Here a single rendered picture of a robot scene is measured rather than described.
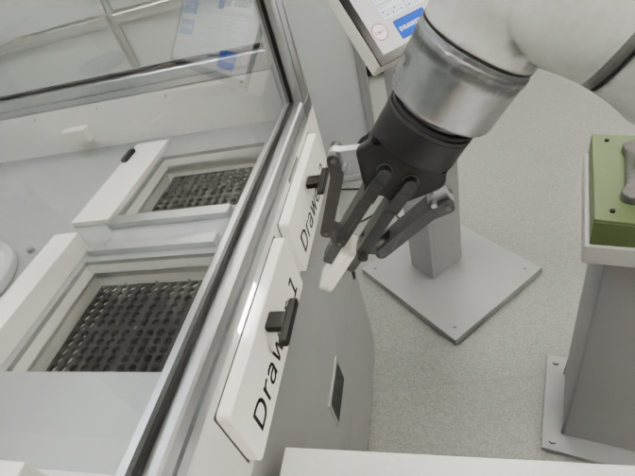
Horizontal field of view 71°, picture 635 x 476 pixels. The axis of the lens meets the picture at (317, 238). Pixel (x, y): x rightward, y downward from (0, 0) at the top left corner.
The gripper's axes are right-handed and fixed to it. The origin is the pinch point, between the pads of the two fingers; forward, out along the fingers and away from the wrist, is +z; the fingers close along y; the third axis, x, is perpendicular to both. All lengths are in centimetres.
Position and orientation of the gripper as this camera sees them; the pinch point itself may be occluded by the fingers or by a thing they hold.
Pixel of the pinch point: (337, 263)
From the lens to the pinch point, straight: 49.8
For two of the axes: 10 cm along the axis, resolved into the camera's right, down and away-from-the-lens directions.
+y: -9.2, -3.6, -1.4
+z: -3.5, 6.5, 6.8
